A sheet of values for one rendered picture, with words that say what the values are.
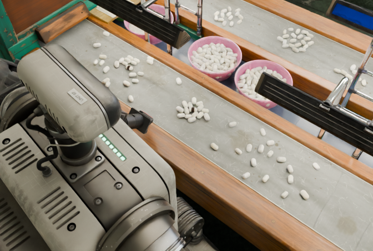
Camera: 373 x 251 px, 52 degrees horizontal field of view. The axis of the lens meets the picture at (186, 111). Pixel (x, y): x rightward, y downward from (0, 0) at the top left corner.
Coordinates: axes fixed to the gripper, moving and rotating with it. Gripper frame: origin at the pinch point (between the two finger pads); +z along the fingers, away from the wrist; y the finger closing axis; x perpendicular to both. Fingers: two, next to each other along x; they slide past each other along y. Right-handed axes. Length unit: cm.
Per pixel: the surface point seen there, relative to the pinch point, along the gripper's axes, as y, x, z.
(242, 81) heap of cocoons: -14.8, -25.9, 40.0
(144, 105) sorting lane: 11.2, 0.8, 10.9
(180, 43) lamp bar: 2.1, -33.3, 0.0
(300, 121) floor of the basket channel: -46, -22, 45
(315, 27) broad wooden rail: -24, -63, 80
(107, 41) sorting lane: 56, -11, 27
